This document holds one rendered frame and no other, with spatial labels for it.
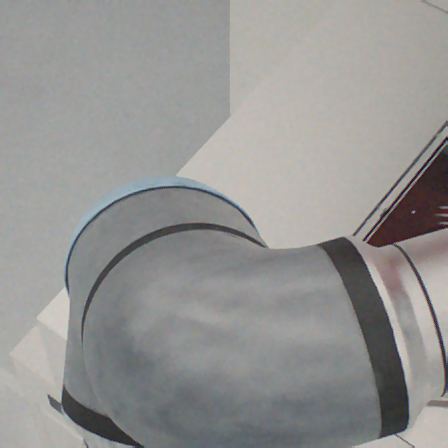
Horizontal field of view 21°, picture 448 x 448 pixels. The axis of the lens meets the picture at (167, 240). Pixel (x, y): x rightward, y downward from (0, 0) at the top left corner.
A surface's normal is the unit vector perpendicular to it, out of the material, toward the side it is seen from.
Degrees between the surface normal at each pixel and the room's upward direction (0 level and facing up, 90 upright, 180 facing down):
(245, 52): 90
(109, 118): 0
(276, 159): 0
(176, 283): 23
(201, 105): 0
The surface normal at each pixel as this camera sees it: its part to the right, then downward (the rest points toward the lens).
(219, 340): -0.39, -0.21
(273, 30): -0.62, 0.68
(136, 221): -0.47, -0.82
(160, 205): -0.11, -0.94
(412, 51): -0.04, -0.53
